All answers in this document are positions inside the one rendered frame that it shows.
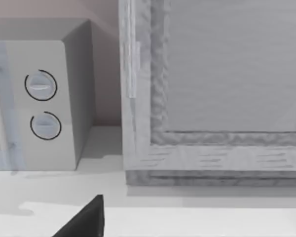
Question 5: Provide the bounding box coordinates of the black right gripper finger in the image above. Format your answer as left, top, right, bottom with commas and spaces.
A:
51, 194, 106, 237

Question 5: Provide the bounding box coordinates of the grey wooden cabinet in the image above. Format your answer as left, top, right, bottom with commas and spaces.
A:
118, 0, 296, 188

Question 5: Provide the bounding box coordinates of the pale round microwave knob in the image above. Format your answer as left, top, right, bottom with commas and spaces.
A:
30, 111, 62, 141
24, 69, 58, 102

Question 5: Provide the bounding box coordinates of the pale microwave oven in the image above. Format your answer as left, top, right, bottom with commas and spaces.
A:
0, 18, 94, 171

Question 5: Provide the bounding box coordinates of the glass microwave door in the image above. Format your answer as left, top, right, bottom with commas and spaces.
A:
0, 40, 25, 171

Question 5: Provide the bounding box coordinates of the grey cabinet door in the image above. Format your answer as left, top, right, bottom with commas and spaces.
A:
150, 0, 296, 147

